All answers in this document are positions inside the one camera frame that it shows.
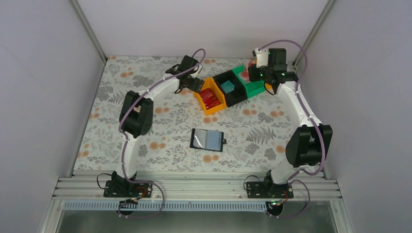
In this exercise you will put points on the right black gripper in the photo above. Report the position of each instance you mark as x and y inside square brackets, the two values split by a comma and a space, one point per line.
[252, 76]

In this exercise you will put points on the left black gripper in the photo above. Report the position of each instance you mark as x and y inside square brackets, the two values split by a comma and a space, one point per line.
[193, 86]

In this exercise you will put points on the black leather card holder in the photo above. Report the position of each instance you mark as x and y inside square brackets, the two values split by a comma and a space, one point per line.
[210, 140]

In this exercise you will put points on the white card with red circle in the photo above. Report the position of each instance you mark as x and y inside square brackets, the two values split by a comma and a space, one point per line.
[245, 73]

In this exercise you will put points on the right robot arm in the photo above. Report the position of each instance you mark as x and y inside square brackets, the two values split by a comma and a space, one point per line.
[307, 148]

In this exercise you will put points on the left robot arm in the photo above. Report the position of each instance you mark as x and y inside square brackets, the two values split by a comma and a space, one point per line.
[136, 120]

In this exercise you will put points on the red VIP cards stack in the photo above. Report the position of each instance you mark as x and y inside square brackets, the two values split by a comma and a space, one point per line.
[209, 98]

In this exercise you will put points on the teal cards stack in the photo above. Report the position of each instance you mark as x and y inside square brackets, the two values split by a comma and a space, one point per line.
[227, 87]

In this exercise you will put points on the near orange bin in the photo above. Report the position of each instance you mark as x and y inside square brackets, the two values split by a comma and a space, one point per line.
[210, 83]

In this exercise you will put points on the green bin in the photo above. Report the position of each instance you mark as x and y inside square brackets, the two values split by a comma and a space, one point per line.
[252, 88]

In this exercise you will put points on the black bin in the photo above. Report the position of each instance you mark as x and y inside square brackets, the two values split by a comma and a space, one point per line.
[236, 96]

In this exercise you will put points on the floral table mat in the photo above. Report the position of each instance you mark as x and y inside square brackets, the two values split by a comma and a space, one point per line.
[250, 136]

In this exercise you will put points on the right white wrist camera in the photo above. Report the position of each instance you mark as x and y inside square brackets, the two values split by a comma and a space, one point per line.
[262, 57]

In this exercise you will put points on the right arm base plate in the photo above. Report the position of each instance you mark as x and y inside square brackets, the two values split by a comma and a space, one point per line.
[259, 190]

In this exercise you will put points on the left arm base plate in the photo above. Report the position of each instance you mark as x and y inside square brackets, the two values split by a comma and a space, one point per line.
[127, 190]

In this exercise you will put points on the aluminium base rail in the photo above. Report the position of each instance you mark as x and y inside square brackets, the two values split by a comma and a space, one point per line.
[213, 186]

